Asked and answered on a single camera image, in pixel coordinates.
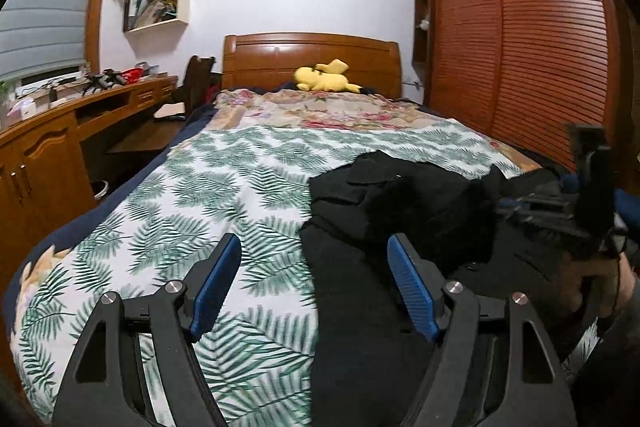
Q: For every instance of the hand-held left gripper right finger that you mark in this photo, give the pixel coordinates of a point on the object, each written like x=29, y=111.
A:
x=412, y=287

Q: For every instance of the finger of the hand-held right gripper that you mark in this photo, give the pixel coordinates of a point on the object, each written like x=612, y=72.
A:
x=545, y=202
x=550, y=217

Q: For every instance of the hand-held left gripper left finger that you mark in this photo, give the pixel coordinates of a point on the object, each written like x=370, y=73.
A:
x=216, y=286

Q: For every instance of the black jacket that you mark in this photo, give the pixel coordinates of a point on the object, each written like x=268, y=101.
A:
x=380, y=207

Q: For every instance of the person's right forearm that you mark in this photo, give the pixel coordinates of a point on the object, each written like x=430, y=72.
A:
x=615, y=357

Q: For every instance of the folded navy clothes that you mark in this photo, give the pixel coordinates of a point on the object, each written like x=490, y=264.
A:
x=628, y=203

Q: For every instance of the person's right hand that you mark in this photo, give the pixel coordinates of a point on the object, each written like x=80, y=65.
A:
x=597, y=287

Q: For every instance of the bed with leaf-print cover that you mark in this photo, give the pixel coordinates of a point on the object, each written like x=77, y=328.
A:
x=225, y=187

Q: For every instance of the navy bed sheet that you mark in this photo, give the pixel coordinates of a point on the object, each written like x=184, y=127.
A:
x=125, y=187

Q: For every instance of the dark trash bin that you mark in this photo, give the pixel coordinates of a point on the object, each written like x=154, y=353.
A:
x=100, y=191

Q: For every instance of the wooden louvered wardrobe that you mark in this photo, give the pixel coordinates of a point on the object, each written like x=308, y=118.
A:
x=525, y=32

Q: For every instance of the floral quilt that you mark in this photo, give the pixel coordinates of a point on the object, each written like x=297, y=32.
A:
x=300, y=109

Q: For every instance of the dark wooden chair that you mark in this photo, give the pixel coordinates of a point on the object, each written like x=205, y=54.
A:
x=197, y=79

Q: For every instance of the wooden desk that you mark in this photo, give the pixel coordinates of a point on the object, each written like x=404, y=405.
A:
x=40, y=167

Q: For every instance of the yellow plush toy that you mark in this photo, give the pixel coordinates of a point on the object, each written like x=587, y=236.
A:
x=322, y=79

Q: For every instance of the red item on desk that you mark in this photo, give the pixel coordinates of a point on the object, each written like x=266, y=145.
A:
x=132, y=75

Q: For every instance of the wooden bed headboard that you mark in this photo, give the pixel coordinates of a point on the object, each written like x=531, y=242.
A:
x=310, y=52

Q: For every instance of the white tissue box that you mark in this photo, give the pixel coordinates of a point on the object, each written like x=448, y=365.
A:
x=20, y=111

